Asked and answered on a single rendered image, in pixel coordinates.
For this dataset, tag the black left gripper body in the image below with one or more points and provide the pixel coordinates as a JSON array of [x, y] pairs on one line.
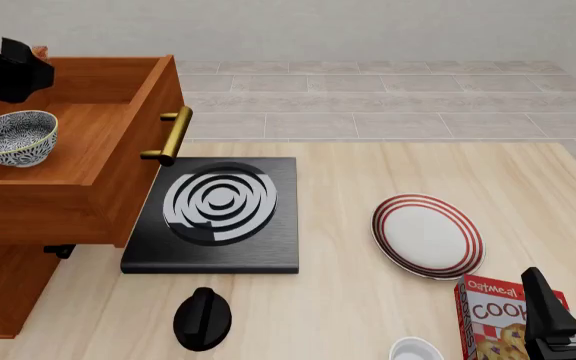
[[20, 77]]

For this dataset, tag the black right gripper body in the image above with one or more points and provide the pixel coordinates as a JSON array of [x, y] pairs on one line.
[[568, 350]]

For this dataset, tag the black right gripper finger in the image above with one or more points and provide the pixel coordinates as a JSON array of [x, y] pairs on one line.
[[545, 311]]

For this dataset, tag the black white patterned bowl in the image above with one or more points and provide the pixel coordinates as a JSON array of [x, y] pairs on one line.
[[15, 144]]

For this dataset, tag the small white bowl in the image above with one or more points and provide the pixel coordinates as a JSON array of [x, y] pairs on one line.
[[414, 350]]

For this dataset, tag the white plate with red rings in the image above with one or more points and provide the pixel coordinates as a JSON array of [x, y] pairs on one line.
[[428, 234]]

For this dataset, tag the wooden cabinet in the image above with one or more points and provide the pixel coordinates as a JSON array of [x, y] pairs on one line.
[[3, 288]]

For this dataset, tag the flat black stove plate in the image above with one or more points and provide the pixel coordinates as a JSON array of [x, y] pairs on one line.
[[263, 243]]

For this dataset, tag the oatmeal cookies box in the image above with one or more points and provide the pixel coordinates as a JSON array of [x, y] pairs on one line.
[[490, 313]]

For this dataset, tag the open wooden drawer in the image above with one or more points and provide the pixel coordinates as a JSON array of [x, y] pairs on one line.
[[93, 123]]

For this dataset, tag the round black stove knob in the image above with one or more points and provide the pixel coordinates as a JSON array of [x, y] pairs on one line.
[[202, 320]]

